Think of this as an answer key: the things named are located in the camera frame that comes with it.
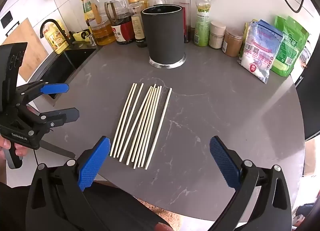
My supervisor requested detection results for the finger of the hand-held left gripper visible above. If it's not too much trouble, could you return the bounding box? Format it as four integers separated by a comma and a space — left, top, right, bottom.
15, 81, 70, 106
24, 107, 80, 130

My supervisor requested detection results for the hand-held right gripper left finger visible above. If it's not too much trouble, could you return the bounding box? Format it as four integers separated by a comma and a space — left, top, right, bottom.
26, 136, 111, 231

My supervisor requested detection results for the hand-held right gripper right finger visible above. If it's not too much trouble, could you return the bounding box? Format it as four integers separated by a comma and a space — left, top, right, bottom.
209, 136, 294, 231

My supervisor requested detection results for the bundle of wooden chopsticks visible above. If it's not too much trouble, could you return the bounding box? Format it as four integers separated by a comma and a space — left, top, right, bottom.
109, 83, 173, 170

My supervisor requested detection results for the black utensil holder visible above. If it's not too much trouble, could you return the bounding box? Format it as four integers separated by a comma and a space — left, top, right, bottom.
140, 5, 187, 69

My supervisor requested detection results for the person's left hand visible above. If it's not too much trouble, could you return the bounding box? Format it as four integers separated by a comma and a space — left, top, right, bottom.
0, 136, 33, 161

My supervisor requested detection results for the person's right hand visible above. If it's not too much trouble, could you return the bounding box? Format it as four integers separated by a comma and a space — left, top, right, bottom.
154, 223, 173, 231

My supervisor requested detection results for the black sink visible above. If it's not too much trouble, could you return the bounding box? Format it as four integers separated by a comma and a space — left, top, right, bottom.
30, 48, 97, 100

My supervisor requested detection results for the wooden cutting board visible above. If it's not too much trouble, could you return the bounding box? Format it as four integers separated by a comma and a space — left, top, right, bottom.
1, 18, 49, 82

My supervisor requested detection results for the yellow dish soap bottle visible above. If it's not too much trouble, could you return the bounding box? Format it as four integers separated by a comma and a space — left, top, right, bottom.
41, 20, 70, 54

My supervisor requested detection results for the yellow plastic object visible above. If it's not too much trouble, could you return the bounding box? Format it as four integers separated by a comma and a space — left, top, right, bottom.
72, 29, 92, 42

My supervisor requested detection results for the person's dark clothing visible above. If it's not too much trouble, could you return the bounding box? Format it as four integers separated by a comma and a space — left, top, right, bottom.
0, 181, 173, 231

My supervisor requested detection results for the black faucet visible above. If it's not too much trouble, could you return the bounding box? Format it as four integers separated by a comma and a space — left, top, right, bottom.
40, 19, 72, 46

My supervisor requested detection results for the large cooking oil jug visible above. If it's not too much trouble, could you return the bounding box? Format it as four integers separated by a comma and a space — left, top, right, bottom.
87, 0, 117, 46

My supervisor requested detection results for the green label yellow cap bottle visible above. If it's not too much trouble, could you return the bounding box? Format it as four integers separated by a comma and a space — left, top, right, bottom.
80, 0, 94, 28

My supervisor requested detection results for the orange cap sauce bottle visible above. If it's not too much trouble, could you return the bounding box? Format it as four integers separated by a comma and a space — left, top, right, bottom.
127, 0, 148, 48

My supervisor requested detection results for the white granule bag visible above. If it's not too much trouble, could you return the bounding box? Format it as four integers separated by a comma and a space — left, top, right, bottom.
237, 20, 282, 84

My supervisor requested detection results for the brown spice jar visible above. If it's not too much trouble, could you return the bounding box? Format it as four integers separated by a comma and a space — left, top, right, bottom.
222, 27, 244, 57

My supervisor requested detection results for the white cap spice jar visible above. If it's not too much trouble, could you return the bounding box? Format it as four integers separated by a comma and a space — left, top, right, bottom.
209, 20, 226, 49

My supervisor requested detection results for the yellow packet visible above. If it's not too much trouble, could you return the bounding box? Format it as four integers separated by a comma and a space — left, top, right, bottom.
240, 21, 258, 59

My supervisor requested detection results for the green bag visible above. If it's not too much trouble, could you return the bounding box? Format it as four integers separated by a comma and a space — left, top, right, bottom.
270, 15, 310, 76

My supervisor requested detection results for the green label slim bottle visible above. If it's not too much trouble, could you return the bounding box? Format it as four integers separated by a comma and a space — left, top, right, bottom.
194, 0, 210, 47

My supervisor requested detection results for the black wall switch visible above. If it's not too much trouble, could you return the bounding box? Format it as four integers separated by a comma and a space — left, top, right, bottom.
0, 11, 13, 29

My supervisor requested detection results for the soy sauce bottle with handle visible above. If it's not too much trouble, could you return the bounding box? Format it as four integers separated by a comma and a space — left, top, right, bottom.
104, 0, 135, 45

